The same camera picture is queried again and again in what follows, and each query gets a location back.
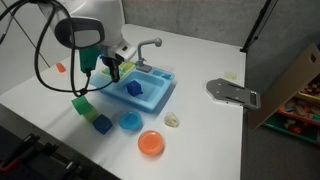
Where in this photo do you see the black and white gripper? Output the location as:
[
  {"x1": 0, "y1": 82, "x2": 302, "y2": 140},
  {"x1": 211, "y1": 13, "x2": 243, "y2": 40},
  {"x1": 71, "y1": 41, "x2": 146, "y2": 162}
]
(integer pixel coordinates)
[{"x1": 98, "y1": 40, "x2": 136, "y2": 83}]

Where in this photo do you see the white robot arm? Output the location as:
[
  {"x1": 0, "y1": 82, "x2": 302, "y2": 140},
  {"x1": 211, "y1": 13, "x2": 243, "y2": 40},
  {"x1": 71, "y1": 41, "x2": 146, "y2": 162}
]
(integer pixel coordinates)
[{"x1": 38, "y1": 0, "x2": 136, "y2": 82}]

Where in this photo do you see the light blue toy sink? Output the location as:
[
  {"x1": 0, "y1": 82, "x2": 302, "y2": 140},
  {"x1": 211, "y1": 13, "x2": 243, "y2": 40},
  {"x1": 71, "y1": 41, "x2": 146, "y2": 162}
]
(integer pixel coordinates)
[{"x1": 101, "y1": 67, "x2": 175, "y2": 113}]

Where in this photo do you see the yellow-green dish rack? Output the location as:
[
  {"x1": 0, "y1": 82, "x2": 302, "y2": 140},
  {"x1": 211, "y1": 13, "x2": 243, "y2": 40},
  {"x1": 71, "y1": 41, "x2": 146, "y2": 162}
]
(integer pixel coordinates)
[{"x1": 100, "y1": 61, "x2": 135, "y2": 78}]

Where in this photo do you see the royal blue cube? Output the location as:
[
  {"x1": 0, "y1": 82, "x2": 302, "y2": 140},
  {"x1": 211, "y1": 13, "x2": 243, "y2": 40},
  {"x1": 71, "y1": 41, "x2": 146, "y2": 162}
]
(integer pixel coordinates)
[{"x1": 126, "y1": 80, "x2": 143, "y2": 97}]

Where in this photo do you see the lime green cube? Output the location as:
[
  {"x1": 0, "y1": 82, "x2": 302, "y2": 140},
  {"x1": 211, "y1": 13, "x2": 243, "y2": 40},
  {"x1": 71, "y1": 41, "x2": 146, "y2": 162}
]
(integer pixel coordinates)
[{"x1": 83, "y1": 108, "x2": 99, "y2": 122}]

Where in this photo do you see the grey toy faucet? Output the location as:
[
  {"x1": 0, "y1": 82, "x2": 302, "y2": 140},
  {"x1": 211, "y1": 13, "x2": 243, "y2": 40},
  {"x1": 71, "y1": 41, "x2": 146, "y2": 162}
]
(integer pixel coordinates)
[{"x1": 135, "y1": 37, "x2": 163, "y2": 73}]

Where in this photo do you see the small orange block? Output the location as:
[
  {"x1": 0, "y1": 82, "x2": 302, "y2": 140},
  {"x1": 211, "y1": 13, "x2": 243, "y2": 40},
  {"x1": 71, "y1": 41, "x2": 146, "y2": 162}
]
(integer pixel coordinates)
[{"x1": 56, "y1": 63, "x2": 66, "y2": 73}]

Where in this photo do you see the blue plate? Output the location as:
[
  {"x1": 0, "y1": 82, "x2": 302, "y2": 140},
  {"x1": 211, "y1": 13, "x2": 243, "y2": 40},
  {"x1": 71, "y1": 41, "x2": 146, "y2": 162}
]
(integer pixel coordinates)
[{"x1": 118, "y1": 111, "x2": 142, "y2": 130}]

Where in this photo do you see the dark blue cube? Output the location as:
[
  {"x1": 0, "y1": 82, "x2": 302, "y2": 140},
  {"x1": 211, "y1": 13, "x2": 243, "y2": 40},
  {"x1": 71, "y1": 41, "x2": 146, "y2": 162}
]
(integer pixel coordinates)
[{"x1": 92, "y1": 114, "x2": 113, "y2": 134}]

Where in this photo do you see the cream seashell toy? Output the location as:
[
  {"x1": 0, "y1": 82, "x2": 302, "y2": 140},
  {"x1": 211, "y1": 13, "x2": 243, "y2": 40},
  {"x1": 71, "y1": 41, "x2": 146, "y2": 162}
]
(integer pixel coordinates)
[{"x1": 164, "y1": 112, "x2": 179, "y2": 128}]

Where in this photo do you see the orange plate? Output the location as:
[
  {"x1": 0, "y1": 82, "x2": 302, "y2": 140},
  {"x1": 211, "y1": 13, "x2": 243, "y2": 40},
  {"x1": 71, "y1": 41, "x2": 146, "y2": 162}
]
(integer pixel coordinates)
[{"x1": 138, "y1": 130, "x2": 164, "y2": 156}]

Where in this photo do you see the grey metal mounting plate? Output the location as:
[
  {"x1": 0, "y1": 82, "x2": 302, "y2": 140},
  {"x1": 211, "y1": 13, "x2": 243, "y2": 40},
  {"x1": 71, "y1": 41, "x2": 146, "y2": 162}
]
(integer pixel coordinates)
[{"x1": 205, "y1": 78, "x2": 261, "y2": 110}]

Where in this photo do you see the pale green sticky note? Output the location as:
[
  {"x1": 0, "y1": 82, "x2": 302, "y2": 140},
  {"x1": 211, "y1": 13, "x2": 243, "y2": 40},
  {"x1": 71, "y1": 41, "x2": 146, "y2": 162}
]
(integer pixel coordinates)
[{"x1": 224, "y1": 72, "x2": 237, "y2": 80}]

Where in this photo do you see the black tripod pole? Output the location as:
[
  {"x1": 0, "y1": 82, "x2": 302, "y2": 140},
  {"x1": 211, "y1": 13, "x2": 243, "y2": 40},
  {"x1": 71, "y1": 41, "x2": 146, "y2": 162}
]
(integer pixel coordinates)
[{"x1": 240, "y1": 0, "x2": 279, "y2": 53}]

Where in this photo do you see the wooden toy shelf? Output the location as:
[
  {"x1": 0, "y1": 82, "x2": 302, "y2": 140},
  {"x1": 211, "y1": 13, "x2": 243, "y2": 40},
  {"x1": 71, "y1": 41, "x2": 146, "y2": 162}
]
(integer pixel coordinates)
[{"x1": 248, "y1": 43, "x2": 320, "y2": 145}]

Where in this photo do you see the green wrist camera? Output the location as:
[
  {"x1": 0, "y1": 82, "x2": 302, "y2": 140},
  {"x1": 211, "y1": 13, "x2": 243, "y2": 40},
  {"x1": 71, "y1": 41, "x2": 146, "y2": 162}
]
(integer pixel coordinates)
[{"x1": 79, "y1": 46, "x2": 100, "y2": 73}]

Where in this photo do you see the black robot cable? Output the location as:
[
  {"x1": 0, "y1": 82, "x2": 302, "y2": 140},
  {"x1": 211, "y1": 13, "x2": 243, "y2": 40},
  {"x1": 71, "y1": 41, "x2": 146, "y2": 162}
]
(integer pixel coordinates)
[{"x1": 0, "y1": 0, "x2": 114, "y2": 98}]

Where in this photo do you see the black clamp with red handle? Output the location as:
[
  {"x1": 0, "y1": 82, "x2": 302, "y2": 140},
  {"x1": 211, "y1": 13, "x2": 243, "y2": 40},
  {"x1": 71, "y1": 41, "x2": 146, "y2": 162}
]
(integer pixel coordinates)
[{"x1": 0, "y1": 134, "x2": 40, "y2": 173}]

